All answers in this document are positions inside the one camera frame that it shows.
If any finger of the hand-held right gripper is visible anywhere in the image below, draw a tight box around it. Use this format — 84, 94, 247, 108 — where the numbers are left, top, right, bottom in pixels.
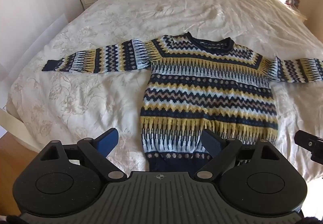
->
295, 130, 323, 162

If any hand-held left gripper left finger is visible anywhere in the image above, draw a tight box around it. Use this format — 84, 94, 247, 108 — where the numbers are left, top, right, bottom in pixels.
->
38, 127, 128, 183

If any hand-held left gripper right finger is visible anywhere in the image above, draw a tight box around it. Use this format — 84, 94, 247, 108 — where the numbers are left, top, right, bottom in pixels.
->
193, 129, 280, 181

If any patterned navy yellow knit sweater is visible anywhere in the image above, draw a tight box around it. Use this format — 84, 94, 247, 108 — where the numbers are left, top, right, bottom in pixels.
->
42, 32, 323, 172

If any white bed footboard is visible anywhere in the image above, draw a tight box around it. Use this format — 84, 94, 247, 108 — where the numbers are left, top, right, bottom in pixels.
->
0, 107, 41, 152

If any cream embroidered bed cover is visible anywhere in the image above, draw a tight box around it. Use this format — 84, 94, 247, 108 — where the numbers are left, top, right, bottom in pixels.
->
5, 0, 323, 181

